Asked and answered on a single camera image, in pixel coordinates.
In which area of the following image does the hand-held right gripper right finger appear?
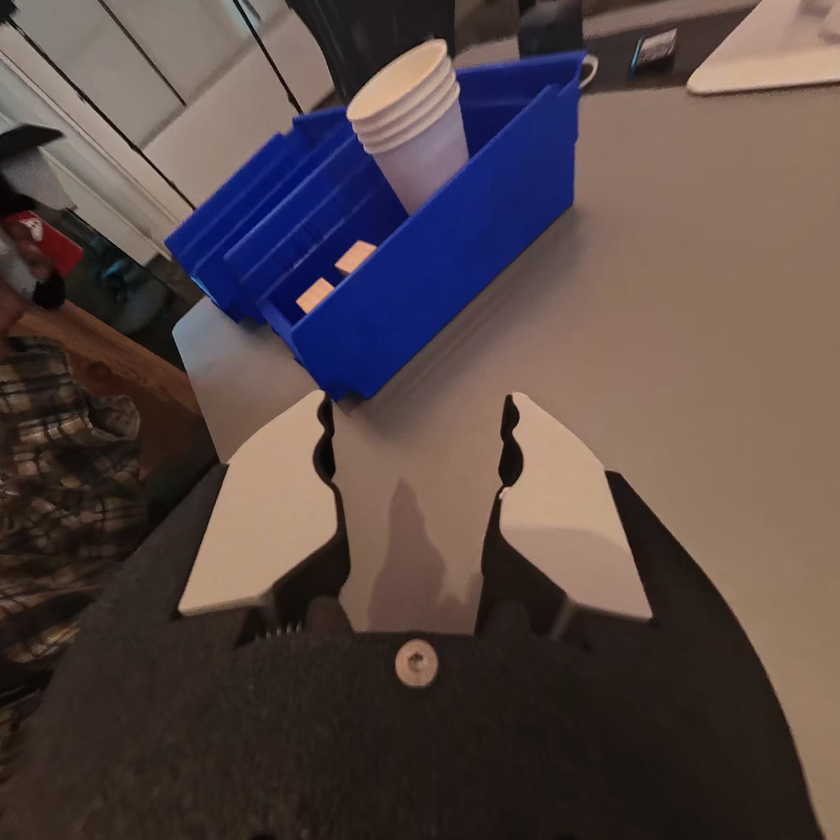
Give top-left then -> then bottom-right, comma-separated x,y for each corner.
476,392 -> 655,637

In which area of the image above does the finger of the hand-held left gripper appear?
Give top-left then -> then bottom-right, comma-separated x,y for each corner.
0,125 -> 68,212

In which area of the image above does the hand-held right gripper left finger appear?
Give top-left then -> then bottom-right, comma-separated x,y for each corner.
177,390 -> 350,636

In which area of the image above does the wooden cube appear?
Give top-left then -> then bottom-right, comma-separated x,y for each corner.
335,240 -> 379,277
295,277 -> 336,315

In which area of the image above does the blue plastic bin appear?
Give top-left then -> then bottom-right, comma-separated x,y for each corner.
164,51 -> 586,403

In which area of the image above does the person's left forearm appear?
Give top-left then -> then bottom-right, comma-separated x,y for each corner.
0,336 -> 153,665

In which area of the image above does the person's left hand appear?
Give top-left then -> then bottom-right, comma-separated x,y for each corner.
0,281 -> 28,337

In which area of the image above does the red box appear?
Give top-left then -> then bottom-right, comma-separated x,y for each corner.
3,210 -> 84,278

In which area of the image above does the brown wooden furniture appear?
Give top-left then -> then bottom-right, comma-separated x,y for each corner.
13,302 -> 202,475

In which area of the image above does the white panel cabinet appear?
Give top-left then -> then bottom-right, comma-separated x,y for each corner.
0,0 -> 336,263

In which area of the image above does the small black box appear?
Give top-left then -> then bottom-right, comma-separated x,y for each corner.
630,29 -> 679,74

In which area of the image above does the white document stand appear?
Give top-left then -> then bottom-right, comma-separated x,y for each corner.
686,0 -> 840,97

